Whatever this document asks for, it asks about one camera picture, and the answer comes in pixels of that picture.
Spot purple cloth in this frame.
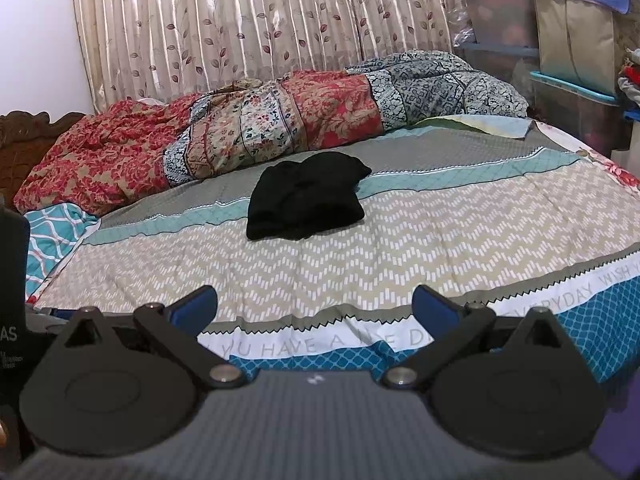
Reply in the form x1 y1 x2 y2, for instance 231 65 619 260
589 374 640 480

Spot teal lattice pattern pillow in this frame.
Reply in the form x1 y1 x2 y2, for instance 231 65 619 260
22 204 102 306

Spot leaf print beige curtain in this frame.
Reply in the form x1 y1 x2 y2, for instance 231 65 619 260
70 0 473 113

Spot beige fabric storage bag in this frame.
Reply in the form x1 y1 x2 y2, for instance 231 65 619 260
530 0 622 97

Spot pile of colourful clothes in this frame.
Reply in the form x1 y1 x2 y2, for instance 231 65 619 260
616 47 640 122

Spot zigzag patterned bed sheet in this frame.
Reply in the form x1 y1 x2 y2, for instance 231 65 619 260
27 114 640 386

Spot carved wooden headboard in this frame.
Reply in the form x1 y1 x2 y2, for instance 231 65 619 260
0 111 87 203

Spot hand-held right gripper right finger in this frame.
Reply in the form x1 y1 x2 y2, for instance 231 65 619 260
382 284 583 388

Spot red floral patchwork quilt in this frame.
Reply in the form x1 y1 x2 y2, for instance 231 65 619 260
14 50 531 217

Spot translucent bin with grey lid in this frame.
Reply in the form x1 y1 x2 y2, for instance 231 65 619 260
452 42 542 92

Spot black pants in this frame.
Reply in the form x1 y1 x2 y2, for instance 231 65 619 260
246 152 373 242

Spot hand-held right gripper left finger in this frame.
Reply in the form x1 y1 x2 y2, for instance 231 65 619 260
45 286 246 388

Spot clear bin with teal lid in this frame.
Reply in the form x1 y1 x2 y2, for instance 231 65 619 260
529 70 626 157

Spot translucent bin with green lid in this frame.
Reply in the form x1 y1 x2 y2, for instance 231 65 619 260
460 0 541 51

